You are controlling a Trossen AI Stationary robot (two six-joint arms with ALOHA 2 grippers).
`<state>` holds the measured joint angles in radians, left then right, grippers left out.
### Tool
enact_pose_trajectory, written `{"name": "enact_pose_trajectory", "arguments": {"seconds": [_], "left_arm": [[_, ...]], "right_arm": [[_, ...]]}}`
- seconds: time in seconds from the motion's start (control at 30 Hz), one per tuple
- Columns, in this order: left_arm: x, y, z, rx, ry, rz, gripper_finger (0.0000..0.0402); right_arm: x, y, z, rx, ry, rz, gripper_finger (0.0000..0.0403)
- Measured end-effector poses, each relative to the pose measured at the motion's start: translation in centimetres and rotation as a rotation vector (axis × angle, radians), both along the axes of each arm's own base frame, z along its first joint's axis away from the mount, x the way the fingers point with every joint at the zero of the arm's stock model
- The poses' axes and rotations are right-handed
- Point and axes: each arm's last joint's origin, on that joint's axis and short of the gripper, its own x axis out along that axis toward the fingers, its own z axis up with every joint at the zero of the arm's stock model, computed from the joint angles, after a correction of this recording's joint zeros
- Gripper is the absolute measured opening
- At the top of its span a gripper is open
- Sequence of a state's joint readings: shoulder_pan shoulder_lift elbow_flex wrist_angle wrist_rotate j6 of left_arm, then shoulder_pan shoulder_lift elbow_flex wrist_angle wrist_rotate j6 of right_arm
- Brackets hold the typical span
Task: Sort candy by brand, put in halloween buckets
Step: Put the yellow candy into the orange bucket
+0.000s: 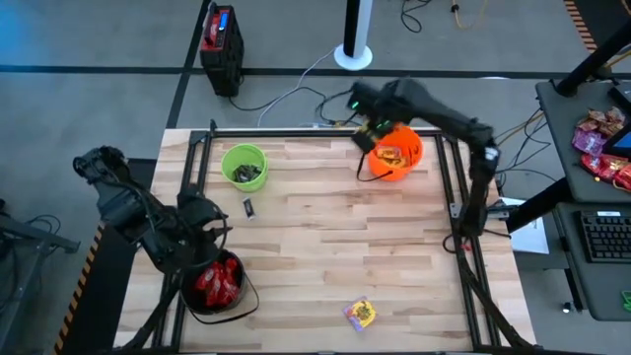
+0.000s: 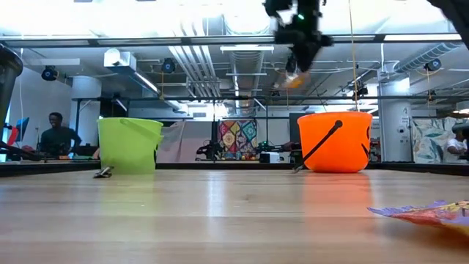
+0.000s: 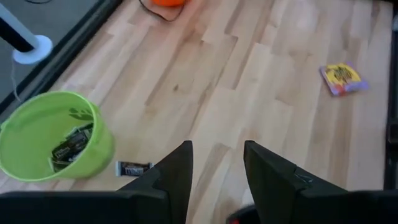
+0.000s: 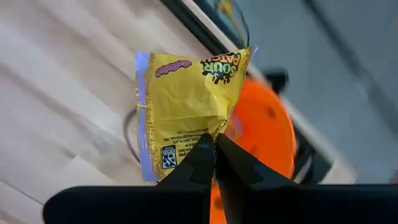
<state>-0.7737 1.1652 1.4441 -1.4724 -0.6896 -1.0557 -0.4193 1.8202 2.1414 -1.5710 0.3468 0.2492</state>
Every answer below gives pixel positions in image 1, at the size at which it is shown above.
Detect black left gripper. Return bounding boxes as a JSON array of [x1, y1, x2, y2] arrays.
[[175, 188, 233, 248]]

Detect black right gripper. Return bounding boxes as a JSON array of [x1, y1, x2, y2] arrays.
[[349, 78, 413, 155]]

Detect purple candy wrapper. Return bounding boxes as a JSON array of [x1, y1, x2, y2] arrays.
[[571, 127, 608, 158]]

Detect red candy wrapper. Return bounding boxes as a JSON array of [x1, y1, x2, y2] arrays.
[[612, 164, 631, 192], [580, 153, 616, 182]]

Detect brown candy wrappers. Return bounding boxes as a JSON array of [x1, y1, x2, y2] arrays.
[[575, 106, 627, 138]]

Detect orange pumpkin bucket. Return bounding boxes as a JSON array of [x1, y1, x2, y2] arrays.
[[355, 125, 425, 183]]

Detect green plastic bucket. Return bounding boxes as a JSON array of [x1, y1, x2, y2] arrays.
[[220, 142, 270, 193]]

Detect black plastic bucket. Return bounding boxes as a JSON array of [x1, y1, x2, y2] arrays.
[[179, 248, 261, 326]]

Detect black hazard-striped platform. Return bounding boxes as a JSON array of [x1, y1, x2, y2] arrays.
[[52, 157, 159, 355]]

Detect red black power station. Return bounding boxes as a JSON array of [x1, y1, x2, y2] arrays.
[[198, 2, 246, 99]]

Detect black desk beam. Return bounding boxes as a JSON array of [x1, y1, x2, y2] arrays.
[[505, 177, 574, 234]]

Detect white paper sheet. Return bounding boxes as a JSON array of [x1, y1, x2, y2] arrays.
[[497, 195, 551, 255]]

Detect black stand pole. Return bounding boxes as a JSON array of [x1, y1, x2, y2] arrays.
[[555, 19, 631, 98]]

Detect black tablet blue screen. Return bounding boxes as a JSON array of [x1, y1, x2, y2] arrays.
[[601, 120, 631, 159]]

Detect black keyboard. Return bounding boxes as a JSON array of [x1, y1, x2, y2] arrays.
[[577, 210, 631, 265]]

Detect dark grey desk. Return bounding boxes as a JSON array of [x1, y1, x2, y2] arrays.
[[551, 200, 631, 322]]

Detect white pedestal stand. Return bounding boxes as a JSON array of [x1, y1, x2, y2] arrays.
[[333, 0, 375, 72]]

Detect white floor cable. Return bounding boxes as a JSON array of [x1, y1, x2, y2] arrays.
[[255, 46, 337, 128]]

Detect black looped floor cable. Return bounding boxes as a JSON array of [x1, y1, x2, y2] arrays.
[[399, 0, 435, 35]]

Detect yellow floor cable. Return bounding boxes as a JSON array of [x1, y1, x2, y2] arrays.
[[451, 0, 490, 31]]

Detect black cable bundle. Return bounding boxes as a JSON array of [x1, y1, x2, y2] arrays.
[[495, 107, 558, 183]]

